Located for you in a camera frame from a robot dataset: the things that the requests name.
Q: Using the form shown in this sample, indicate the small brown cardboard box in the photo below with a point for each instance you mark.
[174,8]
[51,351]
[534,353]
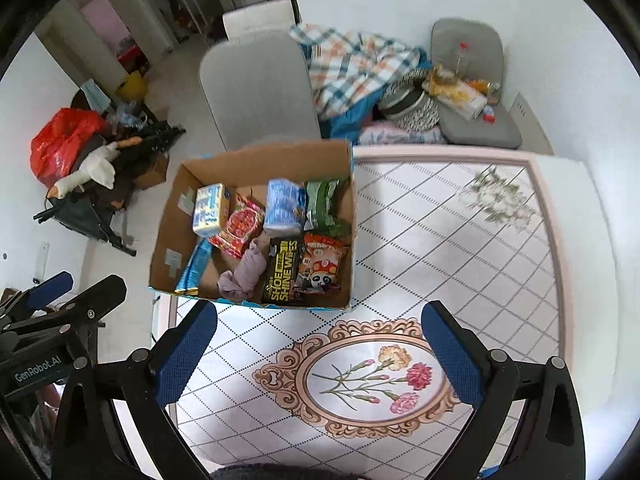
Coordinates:
[152,172]

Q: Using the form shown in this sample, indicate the yellow bag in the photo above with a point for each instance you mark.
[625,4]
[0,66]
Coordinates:
[132,87]

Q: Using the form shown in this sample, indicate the black wipes packet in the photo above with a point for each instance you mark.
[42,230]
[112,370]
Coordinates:
[282,270]

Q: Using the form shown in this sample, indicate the white goose plush toy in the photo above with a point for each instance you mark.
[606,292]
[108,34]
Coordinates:
[95,167]

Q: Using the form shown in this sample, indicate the floral printed tablecloth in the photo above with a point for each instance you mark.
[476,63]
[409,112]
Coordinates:
[400,260]

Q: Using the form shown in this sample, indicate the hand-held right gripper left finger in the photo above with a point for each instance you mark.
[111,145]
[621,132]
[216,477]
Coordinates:
[182,355]

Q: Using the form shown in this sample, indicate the white and yellow tissue pack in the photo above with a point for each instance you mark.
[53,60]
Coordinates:
[460,97]

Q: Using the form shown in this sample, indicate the tape roll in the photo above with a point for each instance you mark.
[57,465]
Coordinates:
[440,75]

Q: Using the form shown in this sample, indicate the light blue tissue packet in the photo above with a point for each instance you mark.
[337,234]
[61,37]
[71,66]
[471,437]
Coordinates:
[284,207]

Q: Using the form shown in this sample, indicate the purple sock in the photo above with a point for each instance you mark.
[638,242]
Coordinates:
[245,270]

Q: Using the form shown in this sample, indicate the small red box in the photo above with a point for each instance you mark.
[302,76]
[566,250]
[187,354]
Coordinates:
[490,115]

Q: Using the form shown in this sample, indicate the red cloth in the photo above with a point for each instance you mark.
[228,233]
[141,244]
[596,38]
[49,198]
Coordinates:
[130,56]

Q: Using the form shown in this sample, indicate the grey chair with plain back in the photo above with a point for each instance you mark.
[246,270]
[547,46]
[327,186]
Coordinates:
[255,90]

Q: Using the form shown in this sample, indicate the white chair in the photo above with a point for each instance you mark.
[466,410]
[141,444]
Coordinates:
[255,17]

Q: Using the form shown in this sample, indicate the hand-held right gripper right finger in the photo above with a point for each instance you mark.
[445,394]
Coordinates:
[450,355]

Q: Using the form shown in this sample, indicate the plaid blanket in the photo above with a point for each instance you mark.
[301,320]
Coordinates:
[350,65]

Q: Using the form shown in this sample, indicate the clear plastic bottle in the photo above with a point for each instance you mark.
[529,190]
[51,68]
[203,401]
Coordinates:
[462,60]

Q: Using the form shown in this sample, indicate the black folded stroller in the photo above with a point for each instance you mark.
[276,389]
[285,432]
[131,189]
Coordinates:
[85,215]

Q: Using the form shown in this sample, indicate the blue fabric item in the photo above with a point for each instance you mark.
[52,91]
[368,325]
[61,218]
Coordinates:
[492,472]

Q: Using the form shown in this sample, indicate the long blue packet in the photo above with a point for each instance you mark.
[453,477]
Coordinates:
[192,270]

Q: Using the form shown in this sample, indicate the black and white patterned bag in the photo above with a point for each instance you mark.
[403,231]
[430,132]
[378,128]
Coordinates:
[415,110]

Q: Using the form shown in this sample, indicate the light blue cloth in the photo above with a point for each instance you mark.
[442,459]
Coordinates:
[95,95]

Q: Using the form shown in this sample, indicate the clear plastic bag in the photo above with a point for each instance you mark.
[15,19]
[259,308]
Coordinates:
[127,115]

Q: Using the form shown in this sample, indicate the red plastic bag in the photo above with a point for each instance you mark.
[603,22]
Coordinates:
[60,145]

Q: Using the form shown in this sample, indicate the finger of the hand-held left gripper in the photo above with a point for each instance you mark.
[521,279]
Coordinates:
[95,305]
[50,287]

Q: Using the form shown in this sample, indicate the orange snack packet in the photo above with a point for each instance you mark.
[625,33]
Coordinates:
[322,260]

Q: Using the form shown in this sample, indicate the red snack packet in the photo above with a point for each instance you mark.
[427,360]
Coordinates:
[240,225]

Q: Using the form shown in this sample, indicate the green packet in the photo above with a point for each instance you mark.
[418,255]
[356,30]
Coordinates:
[322,202]

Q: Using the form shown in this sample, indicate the white and blue tissue pack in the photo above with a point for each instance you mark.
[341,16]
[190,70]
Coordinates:
[210,210]

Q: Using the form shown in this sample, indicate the orange snack bag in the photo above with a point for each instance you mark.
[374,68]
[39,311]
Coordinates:
[480,85]

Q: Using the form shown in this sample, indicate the grey cushioned chair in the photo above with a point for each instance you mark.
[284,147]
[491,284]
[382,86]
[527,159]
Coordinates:
[470,35]

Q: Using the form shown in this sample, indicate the pink cloth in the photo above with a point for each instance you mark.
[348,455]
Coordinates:
[395,135]

